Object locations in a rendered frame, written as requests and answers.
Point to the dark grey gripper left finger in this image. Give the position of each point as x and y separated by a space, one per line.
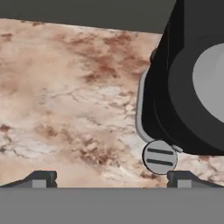
40 178

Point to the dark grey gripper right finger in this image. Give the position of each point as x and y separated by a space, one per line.
183 178

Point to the black and grey coffee machine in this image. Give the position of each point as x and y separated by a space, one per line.
180 87

